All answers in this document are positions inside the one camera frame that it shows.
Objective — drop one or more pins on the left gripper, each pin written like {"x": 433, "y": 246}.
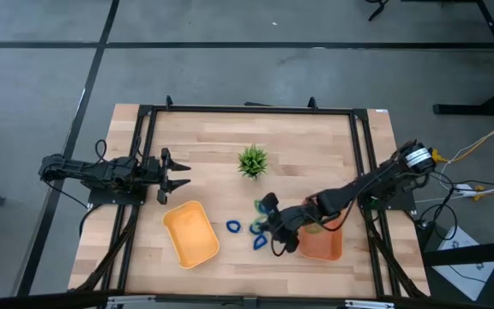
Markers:
{"x": 152, "y": 173}

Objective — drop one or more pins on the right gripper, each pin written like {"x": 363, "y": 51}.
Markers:
{"x": 298, "y": 219}

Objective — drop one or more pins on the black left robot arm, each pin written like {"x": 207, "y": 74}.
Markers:
{"x": 80, "y": 169}

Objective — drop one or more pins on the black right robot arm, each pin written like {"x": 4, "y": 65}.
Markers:
{"x": 358, "y": 189}

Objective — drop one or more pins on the orange plastic bin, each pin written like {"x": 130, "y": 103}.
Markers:
{"x": 324, "y": 246}

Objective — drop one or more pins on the yellow plastic bin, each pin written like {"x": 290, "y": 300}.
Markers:
{"x": 191, "y": 234}

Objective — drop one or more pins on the artificial plant in white pot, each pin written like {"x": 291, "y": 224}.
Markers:
{"x": 252, "y": 162}

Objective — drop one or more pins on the black aluminium beam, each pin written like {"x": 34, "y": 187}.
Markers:
{"x": 230, "y": 301}

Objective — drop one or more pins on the black desk leg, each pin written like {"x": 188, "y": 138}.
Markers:
{"x": 465, "y": 256}

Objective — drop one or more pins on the white power strip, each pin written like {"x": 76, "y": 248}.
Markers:
{"x": 465, "y": 190}

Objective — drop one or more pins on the white cardboard box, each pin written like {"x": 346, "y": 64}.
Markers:
{"x": 465, "y": 279}

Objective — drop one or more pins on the black stand leg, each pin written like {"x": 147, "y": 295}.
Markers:
{"x": 377, "y": 10}

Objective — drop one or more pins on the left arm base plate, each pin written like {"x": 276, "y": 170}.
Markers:
{"x": 114, "y": 199}

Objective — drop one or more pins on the black frame clamp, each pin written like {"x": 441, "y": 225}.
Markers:
{"x": 312, "y": 103}
{"x": 169, "y": 103}

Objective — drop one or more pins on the black table frame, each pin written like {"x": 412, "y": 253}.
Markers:
{"x": 251, "y": 109}

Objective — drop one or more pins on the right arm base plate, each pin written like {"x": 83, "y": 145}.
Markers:
{"x": 401, "y": 205}

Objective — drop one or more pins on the black desk frame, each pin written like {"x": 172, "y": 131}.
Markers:
{"x": 474, "y": 109}

